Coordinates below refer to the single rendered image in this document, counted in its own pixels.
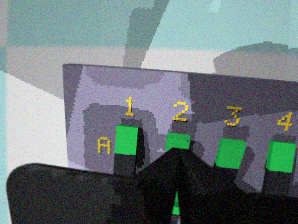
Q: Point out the lavender-grey switch panel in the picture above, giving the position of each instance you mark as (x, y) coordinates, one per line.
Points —
(119, 120)

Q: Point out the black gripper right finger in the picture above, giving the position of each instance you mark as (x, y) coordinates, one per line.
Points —
(207, 197)

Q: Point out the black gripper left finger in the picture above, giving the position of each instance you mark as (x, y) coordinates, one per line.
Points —
(48, 194)

